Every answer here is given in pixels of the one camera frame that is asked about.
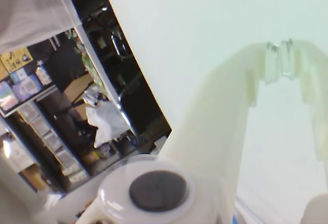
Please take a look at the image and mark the white plastic bag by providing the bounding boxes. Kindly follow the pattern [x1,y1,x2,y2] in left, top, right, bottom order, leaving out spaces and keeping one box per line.
[85,100,132,148]

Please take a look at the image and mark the yellow sign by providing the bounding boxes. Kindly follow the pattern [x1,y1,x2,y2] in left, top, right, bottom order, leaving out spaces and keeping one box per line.
[0,47,33,74]

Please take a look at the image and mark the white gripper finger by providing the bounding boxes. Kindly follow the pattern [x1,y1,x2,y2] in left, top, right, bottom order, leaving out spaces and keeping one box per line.
[280,38,328,224]
[75,42,280,224]

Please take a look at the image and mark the cluttered storage shelf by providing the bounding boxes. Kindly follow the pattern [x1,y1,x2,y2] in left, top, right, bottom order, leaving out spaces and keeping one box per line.
[0,29,90,184]

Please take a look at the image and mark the brown cardboard box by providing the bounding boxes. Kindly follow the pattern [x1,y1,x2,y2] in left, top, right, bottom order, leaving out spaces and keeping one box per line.
[64,74,95,104]

